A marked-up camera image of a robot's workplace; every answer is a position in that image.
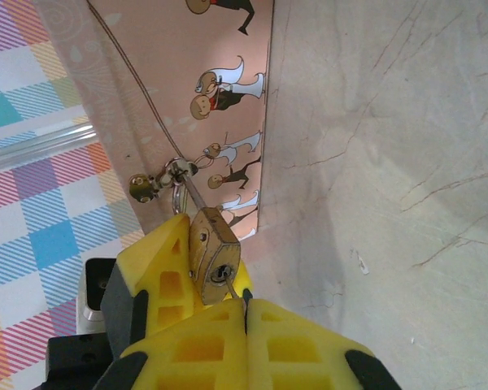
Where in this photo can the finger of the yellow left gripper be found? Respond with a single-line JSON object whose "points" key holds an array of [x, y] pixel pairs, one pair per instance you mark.
{"points": [[245, 280], [166, 264]]}

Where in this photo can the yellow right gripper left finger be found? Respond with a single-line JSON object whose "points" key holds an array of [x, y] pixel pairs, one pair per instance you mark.
{"points": [[199, 357]]}

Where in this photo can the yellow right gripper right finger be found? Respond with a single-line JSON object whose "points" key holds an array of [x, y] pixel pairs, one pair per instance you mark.
{"points": [[301, 357]]}

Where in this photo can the silver key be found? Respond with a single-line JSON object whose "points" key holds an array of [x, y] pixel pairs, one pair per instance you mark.
{"points": [[232, 286]]}

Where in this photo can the brass padlock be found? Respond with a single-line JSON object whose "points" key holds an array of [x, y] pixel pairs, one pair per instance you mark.
{"points": [[211, 252]]}

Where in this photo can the brass spare key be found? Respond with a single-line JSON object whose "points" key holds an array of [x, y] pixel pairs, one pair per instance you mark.
{"points": [[142, 189]]}

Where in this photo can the pastel checkered cloth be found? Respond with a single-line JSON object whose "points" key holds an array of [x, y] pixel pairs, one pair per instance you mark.
{"points": [[36, 227]]}

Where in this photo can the clear plastic rod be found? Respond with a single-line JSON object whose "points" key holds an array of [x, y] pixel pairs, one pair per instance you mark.
{"points": [[36, 146]]}

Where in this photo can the pink cartoon print box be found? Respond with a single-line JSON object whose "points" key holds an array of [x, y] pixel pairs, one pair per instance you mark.
{"points": [[179, 81]]}

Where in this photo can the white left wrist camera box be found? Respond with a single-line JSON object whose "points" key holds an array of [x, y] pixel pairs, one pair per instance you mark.
{"points": [[91, 292]]}

